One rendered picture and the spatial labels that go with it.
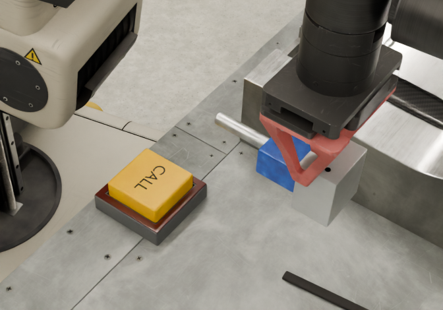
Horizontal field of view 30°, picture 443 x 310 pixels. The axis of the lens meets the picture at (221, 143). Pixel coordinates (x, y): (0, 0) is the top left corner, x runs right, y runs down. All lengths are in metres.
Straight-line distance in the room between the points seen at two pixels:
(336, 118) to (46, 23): 0.55
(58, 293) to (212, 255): 0.15
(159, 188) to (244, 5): 1.67
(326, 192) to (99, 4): 0.52
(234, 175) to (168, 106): 1.25
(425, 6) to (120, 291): 0.40
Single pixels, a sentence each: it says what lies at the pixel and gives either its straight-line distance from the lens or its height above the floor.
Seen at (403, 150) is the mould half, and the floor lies 0.88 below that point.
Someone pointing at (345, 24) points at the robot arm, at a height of 1.11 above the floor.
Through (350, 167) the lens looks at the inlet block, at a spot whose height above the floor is 0.96.
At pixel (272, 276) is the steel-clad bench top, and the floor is 0.80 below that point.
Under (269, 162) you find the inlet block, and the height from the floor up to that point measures 0.94.
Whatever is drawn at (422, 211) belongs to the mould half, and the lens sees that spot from 0.81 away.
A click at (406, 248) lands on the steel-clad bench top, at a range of 0.83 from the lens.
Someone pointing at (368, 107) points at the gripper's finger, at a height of 1.03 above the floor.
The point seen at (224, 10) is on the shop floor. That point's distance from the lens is 2.40.
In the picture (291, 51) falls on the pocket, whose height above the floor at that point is 0.87.
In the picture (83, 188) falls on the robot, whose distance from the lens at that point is 1.54.
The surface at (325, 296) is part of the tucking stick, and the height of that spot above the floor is 0.80.
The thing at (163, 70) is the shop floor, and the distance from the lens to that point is 2.20.
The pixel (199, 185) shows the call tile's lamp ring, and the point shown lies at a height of 0.82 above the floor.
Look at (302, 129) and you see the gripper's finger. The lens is 0.59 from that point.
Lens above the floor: 1.44
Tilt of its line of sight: 46 degrees down
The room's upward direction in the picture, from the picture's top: 3 degrees clockwise
